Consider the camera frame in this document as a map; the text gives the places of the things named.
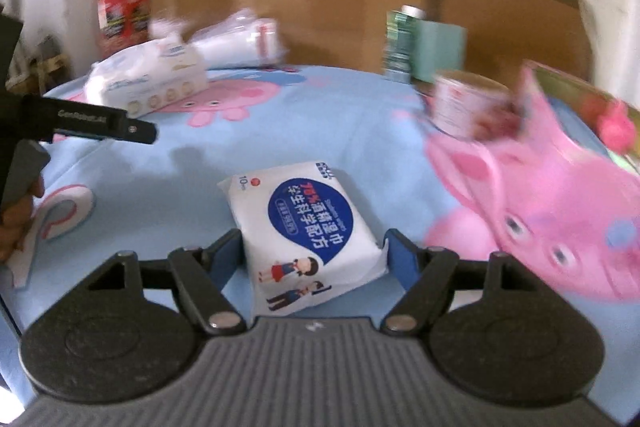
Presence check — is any person's left hand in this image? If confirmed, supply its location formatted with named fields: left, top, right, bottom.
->
left=0, top=174, right=45, bottom=264

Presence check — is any plastic bag of paper cups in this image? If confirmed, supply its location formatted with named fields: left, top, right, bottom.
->
left=150, top=9, right=290, bottom=70

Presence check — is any white wet wipes pack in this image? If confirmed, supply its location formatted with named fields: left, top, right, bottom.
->
left=217, top=160, right=390, bottom=315

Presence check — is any red snack box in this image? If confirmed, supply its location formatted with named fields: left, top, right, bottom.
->
left=97, top=0, right=152, bottom=58

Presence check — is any white tissue pack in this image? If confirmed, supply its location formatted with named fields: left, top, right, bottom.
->
left=84, top=32, right=210, bottom=118

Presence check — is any small pink-label can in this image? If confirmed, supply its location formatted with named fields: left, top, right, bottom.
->
left=432, top=71, right=523, bottom=140

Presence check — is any green drink carton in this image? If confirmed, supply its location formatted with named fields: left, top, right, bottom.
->
left=382, top=5, right=426, bottom=82

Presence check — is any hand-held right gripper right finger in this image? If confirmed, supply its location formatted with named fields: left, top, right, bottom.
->
left=381, top=228, right=544, bottom=335

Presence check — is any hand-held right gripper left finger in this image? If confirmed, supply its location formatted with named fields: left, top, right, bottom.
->
left=85, top=228, right=248, bottom=335

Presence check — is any blue cartoon printed blanket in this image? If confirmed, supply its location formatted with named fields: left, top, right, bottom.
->
left=0, top=63, right=640, bottom=408

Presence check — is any brown cardboard box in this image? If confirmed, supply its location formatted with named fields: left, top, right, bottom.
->
left=430, top=0, right=596, bottom=82

